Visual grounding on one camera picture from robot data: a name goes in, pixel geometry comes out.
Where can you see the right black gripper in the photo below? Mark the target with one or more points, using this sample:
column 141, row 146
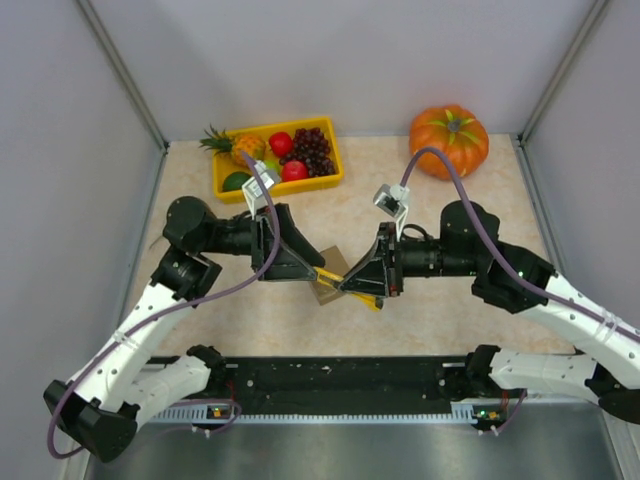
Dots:
column 378, row 275

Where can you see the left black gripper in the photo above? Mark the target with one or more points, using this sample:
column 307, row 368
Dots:
column 287, row 265

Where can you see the brown cardboard express box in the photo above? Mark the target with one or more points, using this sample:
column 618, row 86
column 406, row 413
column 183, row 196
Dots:
column 334, row 263

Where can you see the yellow utility knife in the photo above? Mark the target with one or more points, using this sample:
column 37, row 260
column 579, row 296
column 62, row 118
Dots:
column 333, row 281

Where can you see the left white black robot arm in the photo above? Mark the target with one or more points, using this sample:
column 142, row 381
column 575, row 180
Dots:
column 105, row 404

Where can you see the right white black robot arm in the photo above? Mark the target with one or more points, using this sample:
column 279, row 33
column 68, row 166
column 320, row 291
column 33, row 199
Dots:
column 604, row 368

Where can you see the red toy apple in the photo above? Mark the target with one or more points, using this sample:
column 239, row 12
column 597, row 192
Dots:
column 294, row 170

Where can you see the green toy pear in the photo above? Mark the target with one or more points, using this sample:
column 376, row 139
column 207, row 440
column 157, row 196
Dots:
column 273, row 165

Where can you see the green toy lime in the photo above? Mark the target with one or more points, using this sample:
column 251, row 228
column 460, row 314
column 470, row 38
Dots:
column 235, row 180

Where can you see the purple toy grapes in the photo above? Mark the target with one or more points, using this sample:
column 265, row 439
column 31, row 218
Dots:
column 312, row 148

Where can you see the red toy tomato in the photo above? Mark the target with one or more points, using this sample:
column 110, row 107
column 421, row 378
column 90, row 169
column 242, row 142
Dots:
column 281, row 144

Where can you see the yellow plastic tray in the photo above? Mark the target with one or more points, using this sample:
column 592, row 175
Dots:
column 222, row 167

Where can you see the toy pineapple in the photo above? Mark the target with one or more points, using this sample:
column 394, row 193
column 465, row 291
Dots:
column 233, row 146

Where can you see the orange toy pumpkin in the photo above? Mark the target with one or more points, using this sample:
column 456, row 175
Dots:
column 454, row 131

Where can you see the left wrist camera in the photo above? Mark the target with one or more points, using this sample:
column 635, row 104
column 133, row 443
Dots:
column 255, row 189

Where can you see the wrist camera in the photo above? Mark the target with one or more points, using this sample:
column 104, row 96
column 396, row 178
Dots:
column 255, row 189
column 394, row 200

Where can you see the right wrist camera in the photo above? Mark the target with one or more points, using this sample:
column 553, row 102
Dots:
column 394, row 200

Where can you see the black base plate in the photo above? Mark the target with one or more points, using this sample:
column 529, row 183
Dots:
column 388, row 385

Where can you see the aluminium rail frame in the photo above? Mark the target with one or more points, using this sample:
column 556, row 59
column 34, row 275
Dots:
column 588, row 395

